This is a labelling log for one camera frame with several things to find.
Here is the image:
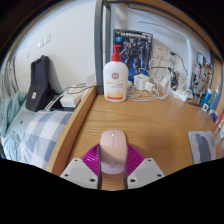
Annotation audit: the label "white power strip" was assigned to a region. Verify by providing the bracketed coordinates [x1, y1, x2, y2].
[170, 89, 188, 103]

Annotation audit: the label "white flat box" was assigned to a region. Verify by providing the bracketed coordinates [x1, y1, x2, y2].
[59, 87, 87, 108]

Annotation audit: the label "blue snack packet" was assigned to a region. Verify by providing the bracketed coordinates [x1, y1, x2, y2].
[209, 109, 219, 123]

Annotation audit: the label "blue robot model kit box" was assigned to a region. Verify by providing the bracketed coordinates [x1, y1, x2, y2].
[112, 28, 154, 83]

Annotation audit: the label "white coiled cable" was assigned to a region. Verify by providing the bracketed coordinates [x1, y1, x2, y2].
[126, 58, 181, 103]

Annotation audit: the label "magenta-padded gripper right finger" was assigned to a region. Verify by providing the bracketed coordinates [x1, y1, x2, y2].
[123, 144, 166, 190]

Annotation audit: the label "white charger block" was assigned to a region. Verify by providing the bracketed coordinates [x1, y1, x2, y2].
[133, 73, 149, 91]

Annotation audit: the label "blue white plaid bedding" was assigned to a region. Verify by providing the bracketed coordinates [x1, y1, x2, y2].
[18, 109, 74, 170]

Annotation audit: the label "colourful figure box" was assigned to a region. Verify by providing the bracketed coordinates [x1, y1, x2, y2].
[193, 52, 214, 98]

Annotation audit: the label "white red-capped pump bottle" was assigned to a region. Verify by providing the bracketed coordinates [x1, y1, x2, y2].
[102, 44, 130, 103]

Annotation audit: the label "pink computer mouse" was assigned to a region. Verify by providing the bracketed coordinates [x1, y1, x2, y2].
[99, 129, 129, 175]

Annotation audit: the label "white wall switch plate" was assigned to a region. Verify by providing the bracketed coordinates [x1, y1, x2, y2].
[37, 33, 52, 49]

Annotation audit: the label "white wall outlet plate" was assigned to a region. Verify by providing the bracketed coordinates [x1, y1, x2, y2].
[152, 44, 169, 61]

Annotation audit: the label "teal blanket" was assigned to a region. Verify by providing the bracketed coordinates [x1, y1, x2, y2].
[0, 92, 28, 138]

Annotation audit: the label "grey blue-patterned mouse pad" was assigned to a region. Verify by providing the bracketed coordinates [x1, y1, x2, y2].
[187, 130, 217, 165]

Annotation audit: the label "black bag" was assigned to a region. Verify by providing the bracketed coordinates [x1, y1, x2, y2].
[25, 55, 56, 113]

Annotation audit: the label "blue spray bottle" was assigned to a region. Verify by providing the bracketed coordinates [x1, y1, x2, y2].
[210, 81, 221, 111]

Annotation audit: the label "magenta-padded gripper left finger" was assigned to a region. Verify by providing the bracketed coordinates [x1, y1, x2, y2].
[59, 143, 103, 190]

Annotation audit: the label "grey metal desk frame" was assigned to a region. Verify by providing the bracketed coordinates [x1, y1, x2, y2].
[94, 0, 224, 95]

